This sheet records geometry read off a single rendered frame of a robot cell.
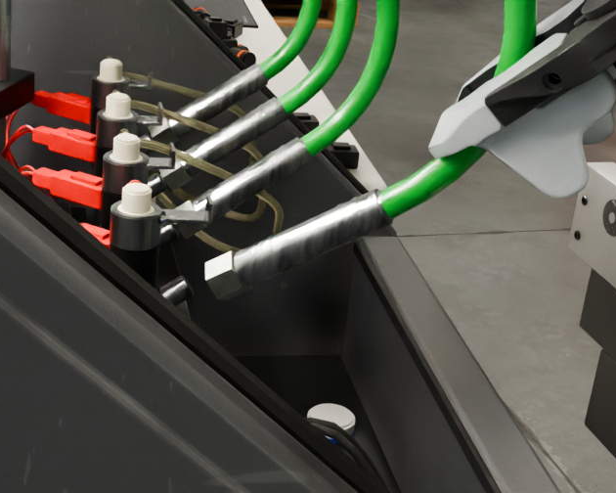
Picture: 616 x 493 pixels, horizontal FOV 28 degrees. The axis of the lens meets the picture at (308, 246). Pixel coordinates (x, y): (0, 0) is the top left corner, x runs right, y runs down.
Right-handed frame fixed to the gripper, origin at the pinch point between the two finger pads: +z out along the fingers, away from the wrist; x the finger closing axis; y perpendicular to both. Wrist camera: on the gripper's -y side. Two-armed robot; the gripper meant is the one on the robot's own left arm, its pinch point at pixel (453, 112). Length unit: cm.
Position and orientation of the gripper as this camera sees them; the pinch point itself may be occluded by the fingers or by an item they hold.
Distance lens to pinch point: 55.9
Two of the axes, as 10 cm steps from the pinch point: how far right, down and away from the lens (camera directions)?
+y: 6.5, 7.4, 1.7
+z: -6.4, 4.1, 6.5
